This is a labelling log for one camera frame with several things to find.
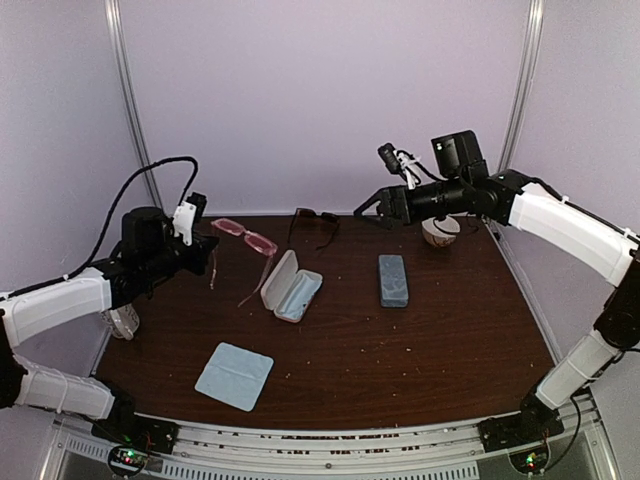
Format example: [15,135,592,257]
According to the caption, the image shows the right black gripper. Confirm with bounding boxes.
[354,175,468,230]

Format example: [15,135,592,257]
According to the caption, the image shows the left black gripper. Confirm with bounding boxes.
[142,228,219,282]

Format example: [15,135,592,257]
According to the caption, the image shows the red framed eyeglasses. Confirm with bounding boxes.
[210,218,278,307]

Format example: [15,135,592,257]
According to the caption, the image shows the grey-blue glasses case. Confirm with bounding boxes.
[378,254,409,308]

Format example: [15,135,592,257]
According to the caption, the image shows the pink glasses case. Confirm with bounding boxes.
[260,249,323,324]

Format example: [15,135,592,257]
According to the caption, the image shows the light blue cloth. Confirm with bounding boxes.
[275,271,323,323]
[194,342,274,412]

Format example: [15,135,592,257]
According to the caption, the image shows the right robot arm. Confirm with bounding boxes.
[354,130,639,442]

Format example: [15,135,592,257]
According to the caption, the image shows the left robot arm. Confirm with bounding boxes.
[1,194,219,444]

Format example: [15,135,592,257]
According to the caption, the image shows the dark sunglasses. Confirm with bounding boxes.
[286,207,340,252]

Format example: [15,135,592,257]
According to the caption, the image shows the white ceramic bowl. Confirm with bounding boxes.
[421,216,461,248]

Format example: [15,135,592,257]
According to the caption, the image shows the patterned mug orange inside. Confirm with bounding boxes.
[101,303,140,341]

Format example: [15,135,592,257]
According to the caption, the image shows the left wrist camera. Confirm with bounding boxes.
[172,192,207,246]

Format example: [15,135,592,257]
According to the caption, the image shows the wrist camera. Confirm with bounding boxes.
[377,143,438,190]
[172,192,207,246]

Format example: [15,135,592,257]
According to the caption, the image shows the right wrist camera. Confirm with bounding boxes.
[377,143,438,190]

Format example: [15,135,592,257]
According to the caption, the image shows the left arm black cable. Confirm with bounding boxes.
[59,156,200,281]

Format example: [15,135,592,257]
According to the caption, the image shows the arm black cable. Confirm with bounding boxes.
[464,174,640,251]
[59,156,200,281]

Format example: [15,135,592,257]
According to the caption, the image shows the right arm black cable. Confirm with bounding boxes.
[464,174,640,251]

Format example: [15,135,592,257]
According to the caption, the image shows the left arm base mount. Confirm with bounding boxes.
[91,417,179,479]

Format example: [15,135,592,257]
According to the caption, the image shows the right aluminium frame post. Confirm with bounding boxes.
[498,0,546,171]

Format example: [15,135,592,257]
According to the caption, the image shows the aluminium frame post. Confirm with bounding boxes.
[103,0,168,224]
[498,0,546,171]

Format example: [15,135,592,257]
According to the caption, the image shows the aluminium front rail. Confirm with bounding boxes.
[39,394,624,480]

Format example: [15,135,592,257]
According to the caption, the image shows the left aluminium frame post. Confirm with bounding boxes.
[103,0,168,224]

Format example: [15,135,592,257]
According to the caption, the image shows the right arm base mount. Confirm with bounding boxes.
[477,414,565,476]

